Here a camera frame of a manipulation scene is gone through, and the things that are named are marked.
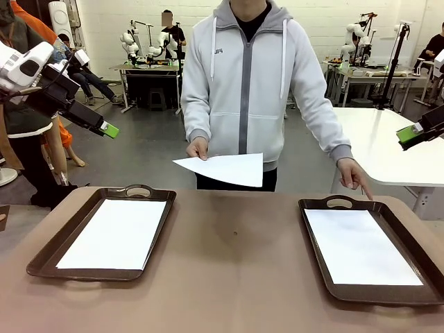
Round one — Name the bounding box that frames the person's right forearm grey sleeve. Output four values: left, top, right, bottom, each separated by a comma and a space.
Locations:
180, 96, 213, 144

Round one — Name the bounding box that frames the seated person in dark sweater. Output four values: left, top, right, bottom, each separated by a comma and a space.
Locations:
417, 22, 444, 64

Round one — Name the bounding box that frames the small grey stool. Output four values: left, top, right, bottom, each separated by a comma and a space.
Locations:
148, 87, 167, 112

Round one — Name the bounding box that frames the person in grey hoodie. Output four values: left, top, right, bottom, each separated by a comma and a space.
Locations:
180, 0, 353, 192

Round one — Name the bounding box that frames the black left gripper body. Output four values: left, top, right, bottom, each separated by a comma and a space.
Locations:
25, 63, 81, 116

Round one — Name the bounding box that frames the person's left hand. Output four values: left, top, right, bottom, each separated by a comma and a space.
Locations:
336, 157, 375, 202

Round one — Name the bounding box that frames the brown plastic serving tray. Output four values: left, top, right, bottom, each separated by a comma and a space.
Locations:
26, 184, 177, 282
298, 194, 444, 307

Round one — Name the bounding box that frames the person's left forearm grey sleeve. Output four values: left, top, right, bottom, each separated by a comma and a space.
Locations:
305, 100, 353, 164

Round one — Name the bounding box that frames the seated person in black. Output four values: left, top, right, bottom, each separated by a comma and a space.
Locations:
56, 32, 125, 105

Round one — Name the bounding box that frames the person's right hand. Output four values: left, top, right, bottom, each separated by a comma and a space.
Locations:
185, 136, 210, 162

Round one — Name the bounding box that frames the black camera pole stand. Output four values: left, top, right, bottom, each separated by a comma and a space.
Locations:
130, 19, 156, 64

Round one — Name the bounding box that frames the long grey workbench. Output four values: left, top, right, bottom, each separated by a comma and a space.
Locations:
322, 60, 429, 107

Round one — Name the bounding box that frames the white A4 paper sheet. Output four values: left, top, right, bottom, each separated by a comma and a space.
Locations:
55, 198, 169, 272
171, 152, 265, 189
302, 208, 425, 287

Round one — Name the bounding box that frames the black tripod stand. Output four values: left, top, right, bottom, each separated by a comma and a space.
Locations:
375, 19, 414, 111

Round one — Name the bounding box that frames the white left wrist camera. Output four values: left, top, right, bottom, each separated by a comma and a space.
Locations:
72, 49, 92, 67

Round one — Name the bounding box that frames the large white table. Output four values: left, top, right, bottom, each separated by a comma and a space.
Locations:
329, 107, 444, 221

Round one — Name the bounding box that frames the small white desk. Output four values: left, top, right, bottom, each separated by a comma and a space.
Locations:
413, 58, 444, 112

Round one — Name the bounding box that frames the bystander in green jacket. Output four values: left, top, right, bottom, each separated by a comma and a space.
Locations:
0, 0, 79, 210

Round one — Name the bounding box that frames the brown wooden board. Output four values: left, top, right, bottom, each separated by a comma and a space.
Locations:
0, 204, 11, 233

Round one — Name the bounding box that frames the white round fan base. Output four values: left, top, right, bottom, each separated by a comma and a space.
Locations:
0, 167, 19, 187

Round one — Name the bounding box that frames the grey metal workbench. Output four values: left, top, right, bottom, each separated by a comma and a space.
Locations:
110, 62, 184, 114

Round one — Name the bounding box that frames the background person in black top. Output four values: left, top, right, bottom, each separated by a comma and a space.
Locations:
160, 9, 187, 60

